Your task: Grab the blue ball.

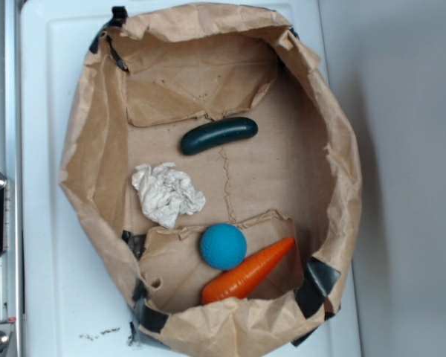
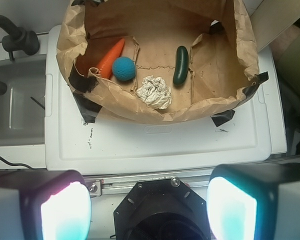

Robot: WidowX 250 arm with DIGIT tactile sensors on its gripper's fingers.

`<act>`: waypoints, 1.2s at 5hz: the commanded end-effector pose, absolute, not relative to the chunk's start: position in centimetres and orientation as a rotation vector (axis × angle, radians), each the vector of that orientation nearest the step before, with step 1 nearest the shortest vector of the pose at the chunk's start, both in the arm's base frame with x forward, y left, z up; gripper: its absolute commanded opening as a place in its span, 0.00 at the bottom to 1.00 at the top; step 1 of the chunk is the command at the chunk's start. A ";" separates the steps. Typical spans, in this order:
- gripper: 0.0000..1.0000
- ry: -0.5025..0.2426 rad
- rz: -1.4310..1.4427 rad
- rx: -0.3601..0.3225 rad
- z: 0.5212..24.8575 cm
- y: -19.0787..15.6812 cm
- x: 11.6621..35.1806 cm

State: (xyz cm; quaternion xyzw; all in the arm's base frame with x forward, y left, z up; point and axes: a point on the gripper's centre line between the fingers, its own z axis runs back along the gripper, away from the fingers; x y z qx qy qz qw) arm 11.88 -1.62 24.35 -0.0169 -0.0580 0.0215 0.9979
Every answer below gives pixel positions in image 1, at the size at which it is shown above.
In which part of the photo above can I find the dark green plastic cucumber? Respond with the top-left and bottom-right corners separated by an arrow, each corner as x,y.
180,117 -> 259,155

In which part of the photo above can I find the brown paper bag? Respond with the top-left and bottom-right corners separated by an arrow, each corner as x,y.
59,3 -> 362,356

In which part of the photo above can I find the orange plastic carrot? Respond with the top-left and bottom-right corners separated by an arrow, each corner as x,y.
201,237 -> 296,305

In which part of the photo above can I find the metal rail frame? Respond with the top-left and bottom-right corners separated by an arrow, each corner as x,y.
0,1 -> 25,356

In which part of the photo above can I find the crumpled white paper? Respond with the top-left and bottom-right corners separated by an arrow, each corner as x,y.
131,162 -> 206,229

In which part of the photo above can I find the blue ball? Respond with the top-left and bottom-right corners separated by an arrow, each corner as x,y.
199,223 -> 248,271

